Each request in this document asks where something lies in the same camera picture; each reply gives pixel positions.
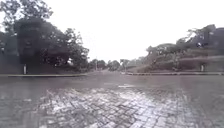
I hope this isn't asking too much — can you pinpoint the row of distant trees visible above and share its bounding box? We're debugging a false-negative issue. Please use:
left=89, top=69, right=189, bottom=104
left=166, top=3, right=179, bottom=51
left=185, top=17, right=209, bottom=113
left=87, top=58, right=123, bottom=72

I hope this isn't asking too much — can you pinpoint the grey brick paved road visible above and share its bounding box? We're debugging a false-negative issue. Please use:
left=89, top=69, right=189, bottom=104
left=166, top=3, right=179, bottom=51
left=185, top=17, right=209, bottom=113
left=0, top=71, right=224, bottom=128

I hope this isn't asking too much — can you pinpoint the kerb along road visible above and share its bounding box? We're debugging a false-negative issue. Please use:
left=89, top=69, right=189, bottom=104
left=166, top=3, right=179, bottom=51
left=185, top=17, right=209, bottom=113
left=121, top=71, right=224, bottom=77
left=0, top=73, right=89, bottom=78

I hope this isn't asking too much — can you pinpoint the overgrown slope with bushes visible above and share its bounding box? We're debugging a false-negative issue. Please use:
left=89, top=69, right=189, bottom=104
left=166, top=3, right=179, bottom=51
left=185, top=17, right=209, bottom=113
left=126, top=23, right=224, bottom=74

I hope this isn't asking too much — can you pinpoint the group of dark trees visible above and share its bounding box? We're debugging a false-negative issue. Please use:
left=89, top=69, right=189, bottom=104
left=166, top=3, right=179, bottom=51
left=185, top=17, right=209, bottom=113
left=0, top=0, right=91, bottom=75

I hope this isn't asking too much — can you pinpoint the short white post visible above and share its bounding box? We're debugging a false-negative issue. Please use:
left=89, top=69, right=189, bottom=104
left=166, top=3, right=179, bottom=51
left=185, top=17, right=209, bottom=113
left=200, top=63, right=206, bottom=73
left=22, top=63, right=28, bottom=75

